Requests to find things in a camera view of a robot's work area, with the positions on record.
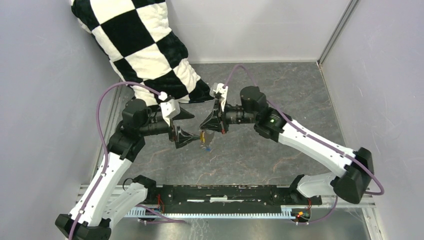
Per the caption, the yellow tagged key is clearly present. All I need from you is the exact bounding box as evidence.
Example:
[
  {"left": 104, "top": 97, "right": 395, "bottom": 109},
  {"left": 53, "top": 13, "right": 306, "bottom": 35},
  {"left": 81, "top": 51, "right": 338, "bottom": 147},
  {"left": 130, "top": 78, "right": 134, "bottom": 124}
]
[{"left": 199, "top": 130, "right": 205, "bottom": 145}]

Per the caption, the white slotted cable duct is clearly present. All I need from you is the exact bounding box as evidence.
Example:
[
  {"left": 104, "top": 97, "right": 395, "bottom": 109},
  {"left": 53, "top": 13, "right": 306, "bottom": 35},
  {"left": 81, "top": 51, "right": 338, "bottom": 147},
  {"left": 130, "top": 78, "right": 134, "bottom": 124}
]
[{"left": 124, "top": 206, "right": 310, "bottom": 220}]

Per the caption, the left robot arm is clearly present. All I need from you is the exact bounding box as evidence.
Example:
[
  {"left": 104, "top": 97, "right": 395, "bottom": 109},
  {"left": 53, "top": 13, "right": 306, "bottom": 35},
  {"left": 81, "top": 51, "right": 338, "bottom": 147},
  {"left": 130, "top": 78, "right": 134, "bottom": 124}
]
[{"left": 55, "top": 98, "right": 200, "bottom": 240}]

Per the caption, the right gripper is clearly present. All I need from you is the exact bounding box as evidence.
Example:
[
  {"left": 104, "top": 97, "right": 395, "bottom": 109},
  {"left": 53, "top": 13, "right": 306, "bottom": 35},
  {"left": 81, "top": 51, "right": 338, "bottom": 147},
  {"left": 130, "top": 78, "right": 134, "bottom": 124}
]
[{"left": 200, "top": 98, "right": 257, "bottom": 135}]

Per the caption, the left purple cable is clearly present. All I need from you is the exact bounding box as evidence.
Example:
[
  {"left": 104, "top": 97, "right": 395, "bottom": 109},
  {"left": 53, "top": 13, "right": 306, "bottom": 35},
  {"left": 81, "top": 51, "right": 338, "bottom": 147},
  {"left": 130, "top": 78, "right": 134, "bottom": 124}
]
[{"left": 67, "top": 81, "right": 188, "bottom": 240}]

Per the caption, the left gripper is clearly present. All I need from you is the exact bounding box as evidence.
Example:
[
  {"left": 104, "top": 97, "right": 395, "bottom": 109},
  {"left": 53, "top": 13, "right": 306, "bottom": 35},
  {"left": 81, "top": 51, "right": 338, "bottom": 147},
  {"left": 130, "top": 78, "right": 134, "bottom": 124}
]
[{"left": 139, "top": 105, "right": 200, "bottom": 148}]

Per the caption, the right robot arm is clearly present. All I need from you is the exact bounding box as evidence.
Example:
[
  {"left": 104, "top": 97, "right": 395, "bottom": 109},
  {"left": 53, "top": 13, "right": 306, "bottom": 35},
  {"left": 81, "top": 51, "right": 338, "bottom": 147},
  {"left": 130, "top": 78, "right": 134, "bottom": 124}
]
[{"left": 200, "top": 83, "right": 374, "bottom": 204}]

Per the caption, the black white checkered blanket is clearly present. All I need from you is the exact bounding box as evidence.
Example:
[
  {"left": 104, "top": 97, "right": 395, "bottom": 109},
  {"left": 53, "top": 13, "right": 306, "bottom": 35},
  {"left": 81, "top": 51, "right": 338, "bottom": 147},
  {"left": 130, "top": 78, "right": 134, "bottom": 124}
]
[{"left": 70, "top": 0, "right": 212, "bottom": 106}]

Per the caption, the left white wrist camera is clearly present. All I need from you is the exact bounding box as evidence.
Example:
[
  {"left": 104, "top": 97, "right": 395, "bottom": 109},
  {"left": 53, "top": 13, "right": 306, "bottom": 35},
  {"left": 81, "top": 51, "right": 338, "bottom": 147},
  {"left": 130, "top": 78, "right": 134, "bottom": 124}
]
[{"left": 159, "top": 97, "right": 181, "bottom": 127}]

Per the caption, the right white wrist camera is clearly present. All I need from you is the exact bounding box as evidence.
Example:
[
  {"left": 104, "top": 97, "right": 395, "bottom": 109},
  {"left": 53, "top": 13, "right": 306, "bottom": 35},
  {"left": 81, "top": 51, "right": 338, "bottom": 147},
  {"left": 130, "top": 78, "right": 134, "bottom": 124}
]
[{"left": 209, "top": 83, "right": 229, "bottom": 112}]

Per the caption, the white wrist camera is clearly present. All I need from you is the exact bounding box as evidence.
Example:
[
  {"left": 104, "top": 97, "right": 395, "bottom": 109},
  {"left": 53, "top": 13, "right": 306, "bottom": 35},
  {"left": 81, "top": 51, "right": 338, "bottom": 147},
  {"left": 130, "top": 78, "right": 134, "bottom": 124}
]
[
  {"left": 209, "top": 83, "right": 229, "bottom": 112},
  {"left": 159, "top": 97, "right": 181, "bottom": 127}
]

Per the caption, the purple cable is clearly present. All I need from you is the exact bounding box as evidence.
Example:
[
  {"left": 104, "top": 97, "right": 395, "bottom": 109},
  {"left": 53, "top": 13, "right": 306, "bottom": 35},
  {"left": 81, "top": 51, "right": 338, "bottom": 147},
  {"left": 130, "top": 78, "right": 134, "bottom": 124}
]
[
  {"left": 67, "top": 81, "right": 188, "bottom": 240},
  {"left": 223, "top": 64, "right": 385, "bottom": 225}
]

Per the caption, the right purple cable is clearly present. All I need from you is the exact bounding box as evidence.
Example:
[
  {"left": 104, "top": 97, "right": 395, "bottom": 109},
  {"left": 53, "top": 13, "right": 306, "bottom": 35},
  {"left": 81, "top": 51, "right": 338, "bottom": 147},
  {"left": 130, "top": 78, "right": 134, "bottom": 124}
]
[{"left": 223, "top": 64, "right": 385, "bottom": 225}]

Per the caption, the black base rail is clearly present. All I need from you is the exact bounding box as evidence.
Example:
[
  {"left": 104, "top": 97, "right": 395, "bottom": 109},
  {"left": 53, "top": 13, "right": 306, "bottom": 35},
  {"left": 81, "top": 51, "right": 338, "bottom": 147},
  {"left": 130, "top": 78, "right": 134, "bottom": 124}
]
[{"left": 143, "top": 185, "right": 322, "bottom": 214}]

